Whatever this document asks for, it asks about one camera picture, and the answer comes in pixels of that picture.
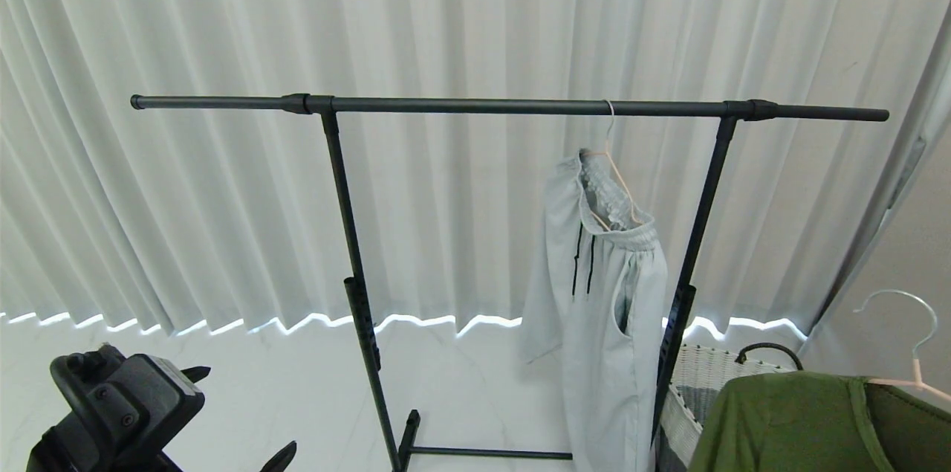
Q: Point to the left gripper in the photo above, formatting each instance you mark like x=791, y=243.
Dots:
x=89, y=463

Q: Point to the pale grey shorts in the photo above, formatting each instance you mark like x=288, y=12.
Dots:
x=602, y=353

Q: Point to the pink clothes hanger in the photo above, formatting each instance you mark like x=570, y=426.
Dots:
x=917, y=368
x=609, y=126

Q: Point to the green long-sleeved shirt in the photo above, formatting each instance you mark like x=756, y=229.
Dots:
x=787, y=427

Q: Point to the black clothes rack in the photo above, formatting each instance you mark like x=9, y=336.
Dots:
x=483, y=106

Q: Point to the white laundry basket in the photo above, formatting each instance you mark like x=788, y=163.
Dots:
x=695, y=383

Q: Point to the white curtain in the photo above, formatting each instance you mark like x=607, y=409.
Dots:
x=223, y=197

